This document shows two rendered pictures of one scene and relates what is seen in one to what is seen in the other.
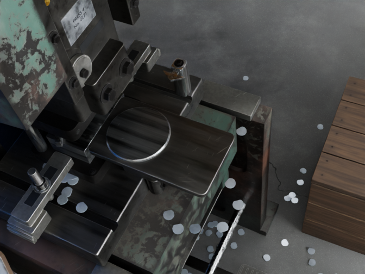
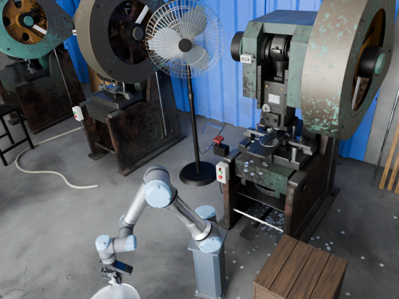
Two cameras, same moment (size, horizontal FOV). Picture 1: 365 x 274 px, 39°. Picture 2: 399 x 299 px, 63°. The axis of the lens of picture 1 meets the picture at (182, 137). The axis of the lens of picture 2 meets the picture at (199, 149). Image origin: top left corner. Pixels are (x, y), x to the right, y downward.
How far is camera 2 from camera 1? 179 cm
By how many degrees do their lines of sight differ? 66
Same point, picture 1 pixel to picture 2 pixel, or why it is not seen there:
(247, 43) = not seen: outside the picture
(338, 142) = (303, 247)
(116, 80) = (271, 120)
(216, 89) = (301, 174)
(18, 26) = (251, 79)
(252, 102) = (294, 181)
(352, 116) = (319, 255)
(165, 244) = (242, 160)
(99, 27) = (278, 107)
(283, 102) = (364, 280)
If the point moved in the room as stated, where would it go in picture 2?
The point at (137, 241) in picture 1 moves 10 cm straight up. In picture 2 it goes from (244, 156) to (244, 143)
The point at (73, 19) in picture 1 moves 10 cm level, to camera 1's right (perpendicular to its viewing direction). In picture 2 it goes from (272, 97) to (274, 104)
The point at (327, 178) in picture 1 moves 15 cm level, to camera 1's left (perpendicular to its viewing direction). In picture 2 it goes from (284, 238) to (279, 220)
